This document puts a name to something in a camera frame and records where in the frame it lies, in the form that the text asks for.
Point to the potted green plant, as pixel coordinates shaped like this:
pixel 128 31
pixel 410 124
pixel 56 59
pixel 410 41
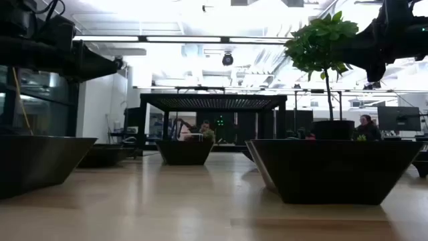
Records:
pixel 314 47

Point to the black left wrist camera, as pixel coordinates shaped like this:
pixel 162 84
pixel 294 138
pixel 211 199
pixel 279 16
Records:
pixel 58 30

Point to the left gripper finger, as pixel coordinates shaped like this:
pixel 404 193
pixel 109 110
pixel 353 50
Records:
pixel 95 63

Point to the black wavy square plate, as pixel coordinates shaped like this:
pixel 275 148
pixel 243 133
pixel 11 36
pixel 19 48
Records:
pixel 184 152
pixel 334 170
pixel 40 164

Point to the dark computer monitor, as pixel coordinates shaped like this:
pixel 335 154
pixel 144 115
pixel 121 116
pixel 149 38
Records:
pixel 398 118

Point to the black ceiling spotlight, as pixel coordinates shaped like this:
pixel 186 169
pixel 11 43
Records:
pixel 227 59
pixel 120 61

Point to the linear ceiling light bar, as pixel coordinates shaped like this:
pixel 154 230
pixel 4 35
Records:
pixel 180 39

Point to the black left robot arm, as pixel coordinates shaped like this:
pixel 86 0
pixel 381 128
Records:
pixel 15 18

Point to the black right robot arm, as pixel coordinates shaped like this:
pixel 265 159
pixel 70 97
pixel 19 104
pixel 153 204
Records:
pixel 398 9

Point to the black leaf-shaped plate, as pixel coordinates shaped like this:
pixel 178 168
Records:
pixel 107 155
pixel 422 165

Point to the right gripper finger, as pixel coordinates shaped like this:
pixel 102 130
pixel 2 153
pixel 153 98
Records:
pixel 352 55

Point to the black perforated metal stand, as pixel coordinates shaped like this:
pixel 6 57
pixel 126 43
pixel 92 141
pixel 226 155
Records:
pixel 214 102

